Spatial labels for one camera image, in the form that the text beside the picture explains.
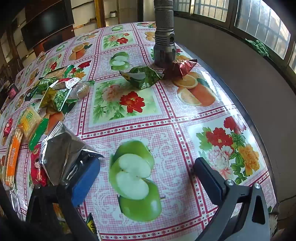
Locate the dark green flat snack packet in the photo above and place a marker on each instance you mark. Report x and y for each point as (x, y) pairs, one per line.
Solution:
(39, 85)

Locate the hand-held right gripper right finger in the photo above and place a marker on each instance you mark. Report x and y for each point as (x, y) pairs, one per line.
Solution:
(209, 179)

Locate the yellow post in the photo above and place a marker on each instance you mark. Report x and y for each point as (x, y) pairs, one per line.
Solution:
(100, 12)

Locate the round cake in clear wrapper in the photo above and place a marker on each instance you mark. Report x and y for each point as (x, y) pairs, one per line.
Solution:
(81, 90)

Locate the bright green snack packet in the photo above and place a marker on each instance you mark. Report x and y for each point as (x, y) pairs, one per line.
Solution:
(56, 97)

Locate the dark packet with yellow label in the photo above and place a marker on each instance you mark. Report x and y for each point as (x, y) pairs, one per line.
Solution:
(92, 226)

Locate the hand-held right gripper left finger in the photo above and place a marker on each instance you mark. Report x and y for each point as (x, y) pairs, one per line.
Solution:
(86, 183)

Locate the barred window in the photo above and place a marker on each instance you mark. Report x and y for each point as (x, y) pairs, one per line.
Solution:
(261, 20)

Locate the small metal tin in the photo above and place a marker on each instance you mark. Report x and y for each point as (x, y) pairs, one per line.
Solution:
(112, 15)

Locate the green leafy wrapper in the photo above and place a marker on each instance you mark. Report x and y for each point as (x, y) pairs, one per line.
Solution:
(141, 75)

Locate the small silver foil packet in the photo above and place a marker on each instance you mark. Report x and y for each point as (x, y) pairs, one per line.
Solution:
(15, 204)

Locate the wafer packet with green ends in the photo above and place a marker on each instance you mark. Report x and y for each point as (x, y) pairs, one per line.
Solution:
(57, 73)

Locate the yellow-green cracker packet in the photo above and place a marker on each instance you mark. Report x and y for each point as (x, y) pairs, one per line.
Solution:
(29, 120)

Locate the fruit and flower tablecloth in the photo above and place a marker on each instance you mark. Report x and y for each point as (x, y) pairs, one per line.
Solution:
(161, 129)

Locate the clear red-edged pastry packet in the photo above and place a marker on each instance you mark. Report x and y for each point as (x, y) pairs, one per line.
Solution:
(69, 82)

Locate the pink jar with cork lid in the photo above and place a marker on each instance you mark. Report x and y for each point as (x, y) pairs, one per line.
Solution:
(11, 92)

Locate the orange biscuit packet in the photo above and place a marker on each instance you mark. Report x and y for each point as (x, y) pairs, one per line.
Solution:
(13, 157)

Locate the large silver foil snack packet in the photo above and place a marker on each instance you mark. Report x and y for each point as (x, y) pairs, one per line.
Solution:
(62, 150)

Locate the green cloth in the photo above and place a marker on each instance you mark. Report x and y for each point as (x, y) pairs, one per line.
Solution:
(256, 47)

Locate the red snack packet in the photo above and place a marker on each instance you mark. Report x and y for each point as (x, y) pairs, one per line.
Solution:
(37, 171)
(7, 127)

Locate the black flat television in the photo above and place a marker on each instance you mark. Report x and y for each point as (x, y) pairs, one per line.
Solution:
(46, 20)

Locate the crumpled red foil wrapper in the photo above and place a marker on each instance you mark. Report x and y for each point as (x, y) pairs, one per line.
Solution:
(182, 67)

